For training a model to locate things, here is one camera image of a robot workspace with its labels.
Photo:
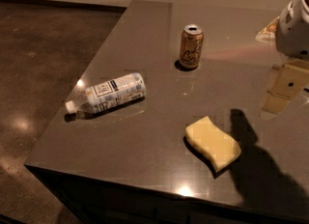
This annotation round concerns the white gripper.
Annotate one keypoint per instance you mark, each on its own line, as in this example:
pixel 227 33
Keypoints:
pixel 294 31

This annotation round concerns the yellow sponge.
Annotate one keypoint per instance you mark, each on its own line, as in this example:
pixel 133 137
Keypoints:
pixel 218 147

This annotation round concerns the orange soda can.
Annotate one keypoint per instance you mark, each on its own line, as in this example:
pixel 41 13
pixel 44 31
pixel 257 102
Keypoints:
pixel 191 46

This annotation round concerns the clear plastic water bottle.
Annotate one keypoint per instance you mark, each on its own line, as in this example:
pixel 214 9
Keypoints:
pixel 109 94

